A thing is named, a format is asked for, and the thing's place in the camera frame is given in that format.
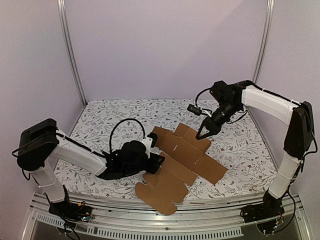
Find brown cardboard box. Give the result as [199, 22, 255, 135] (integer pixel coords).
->
[135, 123, 228, 216]

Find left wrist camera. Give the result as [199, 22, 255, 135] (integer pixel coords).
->
[141, 132, 158, 158]

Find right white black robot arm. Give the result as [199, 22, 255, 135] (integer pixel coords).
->
[196, 80, 317, 220]

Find aluminium front rail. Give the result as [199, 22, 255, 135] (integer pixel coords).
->
[21, 192, 312, 240]

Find right aluminium frame post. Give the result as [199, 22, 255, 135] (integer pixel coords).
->
[252, 0, 275, 84]

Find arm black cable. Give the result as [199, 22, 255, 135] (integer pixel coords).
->
[194, 87, 216, 111]
[108, 118, 147, 156]

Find aluminium frame post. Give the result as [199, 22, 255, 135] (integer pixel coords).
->
[252, 0, 275, 84]
[57, 0, 88, 107]

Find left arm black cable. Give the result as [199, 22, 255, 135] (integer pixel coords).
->
[108, 118, 147, 156]

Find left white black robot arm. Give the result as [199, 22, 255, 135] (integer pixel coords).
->
[11, 118, 165, 217]

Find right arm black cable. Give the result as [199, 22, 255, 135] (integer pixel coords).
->
[194, 87, 216, 111]

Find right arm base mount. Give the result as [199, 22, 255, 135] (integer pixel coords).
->
[240, 190, 285, 223]

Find left aluminium frame post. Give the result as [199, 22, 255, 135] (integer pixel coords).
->
[57, 0, 88, 107]

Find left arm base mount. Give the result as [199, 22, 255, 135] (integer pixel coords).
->
[48, 200, 93, 222]

